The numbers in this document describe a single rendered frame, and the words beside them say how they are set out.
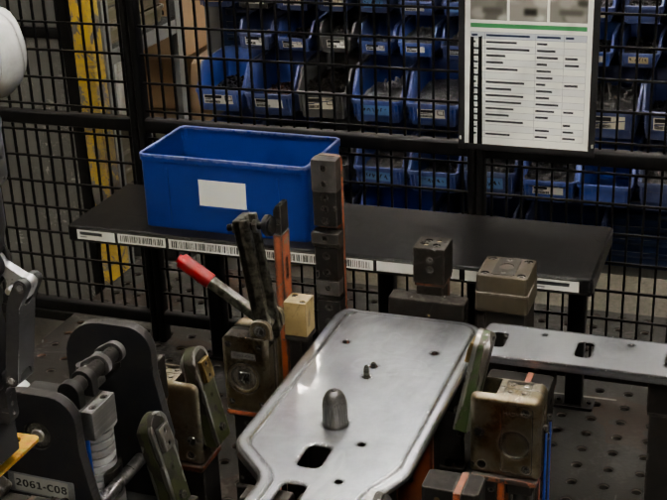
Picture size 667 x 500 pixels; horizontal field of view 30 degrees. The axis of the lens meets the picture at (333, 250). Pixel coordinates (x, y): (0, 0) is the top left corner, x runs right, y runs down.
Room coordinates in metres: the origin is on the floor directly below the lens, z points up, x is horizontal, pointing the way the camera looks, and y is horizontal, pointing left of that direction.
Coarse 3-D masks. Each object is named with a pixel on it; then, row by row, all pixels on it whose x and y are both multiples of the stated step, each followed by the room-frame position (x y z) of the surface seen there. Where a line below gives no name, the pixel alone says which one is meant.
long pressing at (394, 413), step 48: (336, 336) 1.59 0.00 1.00; (384, 336) 1.59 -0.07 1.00; (432, 336) 1.58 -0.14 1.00; (288, 384) 1.45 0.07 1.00; (336, 384) 1.45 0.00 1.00; (384, 384) 1.45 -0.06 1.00; (432, 384) 1.44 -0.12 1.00; (288, 432) 1.34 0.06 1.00; (336, 432) 1.33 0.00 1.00; (384, 432) 1.33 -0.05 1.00; (432, 432) 1.33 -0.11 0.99; (288, 480) 1.23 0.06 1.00; (384, 480) 1.22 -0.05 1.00
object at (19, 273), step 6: (6, 264) 0.90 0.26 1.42; (12, 264) 0.91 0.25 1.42; (6, 270) 0.90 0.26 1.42; (12, 270) 0.90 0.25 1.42; (18, 270) 0.90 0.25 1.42; (6, 276) 0.90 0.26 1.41; (12, 276) 0.90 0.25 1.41; (18, 276) 0.90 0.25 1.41; (24, 276) 0.90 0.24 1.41; (30, 276) 0.90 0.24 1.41; (6, 282) 0.90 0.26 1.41; (12, 282) 0.90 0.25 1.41; (30, 282) 0.89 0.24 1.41; (36, 282) 0.90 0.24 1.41; (6, 294) 0.89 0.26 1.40; (30, 294) 0.90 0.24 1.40
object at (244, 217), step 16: (240, 224) 1.51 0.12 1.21; (256, 224) 1.52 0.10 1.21; (272, 224) 1.51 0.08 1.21; (240, 240) 1.51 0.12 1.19; (256, 240) 1.53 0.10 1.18; (240, 256) 1.51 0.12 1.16; (256, 256) 1.53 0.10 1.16; (256, 272) 1.50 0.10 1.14; (256, 288) 1.50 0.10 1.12; (272, 288) 1.53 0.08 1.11; (256, 304) 1.50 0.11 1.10; (272, 304) 1.53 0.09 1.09; (272, 336) 1.50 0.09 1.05
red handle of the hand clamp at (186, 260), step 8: (184, 256) 1.55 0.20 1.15; (184, 264) 1.55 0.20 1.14; (192, 264) 1.55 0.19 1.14; (200, 264) 1.56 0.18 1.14; (192, 272) 1.54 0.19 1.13; (200, 272) 1.54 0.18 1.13; (208, 272) 1.55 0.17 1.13; (200, 280) 1.54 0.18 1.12; (208, 280) 1.54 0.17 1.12; (216, 280) 1.54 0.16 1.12; (208, 288) 1.54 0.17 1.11; (216, 288) 1.53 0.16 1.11; (224, 288) 1.54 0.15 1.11; (224, 296) 1.53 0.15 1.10; (232, 296) 1.53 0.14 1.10; (240, 296) 1.54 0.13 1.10; (232, 304) 1.53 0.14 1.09; (240, 304) 1.52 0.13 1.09; (248, 304) 1.53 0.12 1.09; (248, 312) 1.52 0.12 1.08; (272, 320) 1.52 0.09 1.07
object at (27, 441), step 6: (18, 438) 0.95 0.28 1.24; (24, 438) 0.95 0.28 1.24; (30, 438) 0.95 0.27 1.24; (36, 438) 0.94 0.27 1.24; (24, 444) 0.94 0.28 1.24; (30, 444) 0.93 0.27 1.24; (18, 450) 0.93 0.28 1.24; (24, 450) 0.93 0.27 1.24; (12, 456) 0.92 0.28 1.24; (18, 456) 0.92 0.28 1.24; (6, 462) 0.91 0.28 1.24; (12, 462) 0.91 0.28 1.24; (0, 468) 0.90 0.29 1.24; (6, 468) 0.90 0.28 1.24; (0, 474) 0.89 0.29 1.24
